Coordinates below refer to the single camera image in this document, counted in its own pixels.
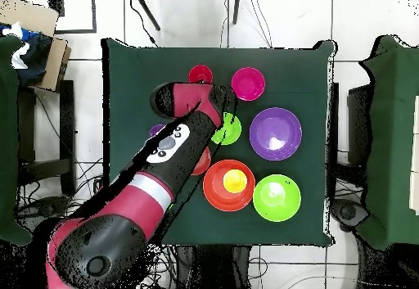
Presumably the small orange bowl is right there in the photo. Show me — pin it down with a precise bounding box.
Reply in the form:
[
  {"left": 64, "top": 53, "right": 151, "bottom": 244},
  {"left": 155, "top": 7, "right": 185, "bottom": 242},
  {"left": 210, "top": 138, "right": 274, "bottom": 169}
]
[{"left": 191, "top": 146, "right": 213, "bottom": 176}]

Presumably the yellow cup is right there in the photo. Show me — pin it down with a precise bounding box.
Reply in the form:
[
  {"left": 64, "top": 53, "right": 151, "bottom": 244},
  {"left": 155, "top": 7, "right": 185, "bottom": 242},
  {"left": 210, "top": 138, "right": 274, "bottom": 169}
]
[{"left": 223, "top": 168, "right": 249, "bottom": 194}]

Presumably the red cup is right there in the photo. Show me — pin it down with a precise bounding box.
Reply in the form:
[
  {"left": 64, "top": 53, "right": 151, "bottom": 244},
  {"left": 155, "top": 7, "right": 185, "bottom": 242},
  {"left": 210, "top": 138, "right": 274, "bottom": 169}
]
[{"left": 188, "top": 65, "right": 214, "bottom": 84}]

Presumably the small green bowl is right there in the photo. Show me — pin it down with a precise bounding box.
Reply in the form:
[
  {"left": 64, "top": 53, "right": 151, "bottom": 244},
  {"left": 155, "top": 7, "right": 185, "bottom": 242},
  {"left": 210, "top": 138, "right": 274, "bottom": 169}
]
[{"left": 210, "top": 111, "right": 242, "bottom": 146}]

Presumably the large orange-red bowl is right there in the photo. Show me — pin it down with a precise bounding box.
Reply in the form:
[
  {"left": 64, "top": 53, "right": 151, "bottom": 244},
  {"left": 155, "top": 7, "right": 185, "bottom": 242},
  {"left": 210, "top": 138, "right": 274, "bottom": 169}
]
[{"left": 202, "top": 159, "right": 256, "bottom": 212}]

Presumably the large purple bowl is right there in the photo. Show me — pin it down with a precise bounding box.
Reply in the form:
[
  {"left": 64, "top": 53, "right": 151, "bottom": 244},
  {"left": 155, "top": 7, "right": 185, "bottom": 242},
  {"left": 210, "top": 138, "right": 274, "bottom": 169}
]
[{"left": 249, "top": 106, "right": 303, "bottom": 161}]

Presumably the pink bowl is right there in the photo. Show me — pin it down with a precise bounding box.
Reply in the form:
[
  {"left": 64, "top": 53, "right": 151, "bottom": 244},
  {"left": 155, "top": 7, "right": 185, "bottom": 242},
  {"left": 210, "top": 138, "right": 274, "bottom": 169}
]
[{"left": 231, "top": 66, "right": 267, "bottom": 102}]

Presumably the large green bowl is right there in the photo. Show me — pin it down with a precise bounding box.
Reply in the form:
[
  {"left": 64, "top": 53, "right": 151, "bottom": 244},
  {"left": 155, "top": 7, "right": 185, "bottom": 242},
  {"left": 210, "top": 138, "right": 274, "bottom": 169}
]
[{"left": 252, "top": 174, "right": 302, "bottom": 223}]

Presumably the dark green tablecloth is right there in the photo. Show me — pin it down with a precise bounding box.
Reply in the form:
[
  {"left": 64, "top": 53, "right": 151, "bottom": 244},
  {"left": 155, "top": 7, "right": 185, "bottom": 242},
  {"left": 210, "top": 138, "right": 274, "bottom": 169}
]
[{"left": 101, "top": 38, "right": 336, "bottom": 247}]

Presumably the green cloth covered table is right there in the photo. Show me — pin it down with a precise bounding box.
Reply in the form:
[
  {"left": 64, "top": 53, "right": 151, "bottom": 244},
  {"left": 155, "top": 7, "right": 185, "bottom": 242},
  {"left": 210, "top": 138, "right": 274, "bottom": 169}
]
[
  {"left": 0, "top": 34, "right": 34, "bottom": 246},
  {"left": 354, "top": 34, "right": 419, "bottom": 251}
]

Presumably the blue and white cloth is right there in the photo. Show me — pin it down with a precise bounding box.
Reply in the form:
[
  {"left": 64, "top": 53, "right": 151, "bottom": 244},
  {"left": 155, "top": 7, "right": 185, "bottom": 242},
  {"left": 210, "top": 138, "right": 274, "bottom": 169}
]
[{"left": 0, "top": 21, "right": 53, "bottom": 87}]

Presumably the cardboard box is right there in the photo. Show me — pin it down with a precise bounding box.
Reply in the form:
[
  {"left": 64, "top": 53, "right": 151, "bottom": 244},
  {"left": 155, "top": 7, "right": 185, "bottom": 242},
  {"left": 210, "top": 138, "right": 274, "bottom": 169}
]
[{"left": 0, "top": 0, "right": 72, "bottom": 92}]

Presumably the tangle of cables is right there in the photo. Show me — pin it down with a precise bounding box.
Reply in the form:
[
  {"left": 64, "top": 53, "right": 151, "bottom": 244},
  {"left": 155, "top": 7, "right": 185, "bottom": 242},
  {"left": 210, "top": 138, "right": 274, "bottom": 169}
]
[{"left": 16, "top": 157, "right": 109, "bottom": 224}]

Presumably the black stool frame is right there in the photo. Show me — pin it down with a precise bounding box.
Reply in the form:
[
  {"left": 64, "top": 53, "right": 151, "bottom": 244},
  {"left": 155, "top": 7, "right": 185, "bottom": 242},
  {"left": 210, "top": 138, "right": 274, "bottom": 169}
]
[{"left": 17, "top": 79, "right": 77, "bottom": 196}]

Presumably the black rectangular frame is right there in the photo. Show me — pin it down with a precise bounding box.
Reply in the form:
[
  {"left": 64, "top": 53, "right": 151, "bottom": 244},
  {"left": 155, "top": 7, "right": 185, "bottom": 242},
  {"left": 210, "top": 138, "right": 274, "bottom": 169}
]
[{"left": 48, "top": 0, "right": 97, "bottom": 34}]

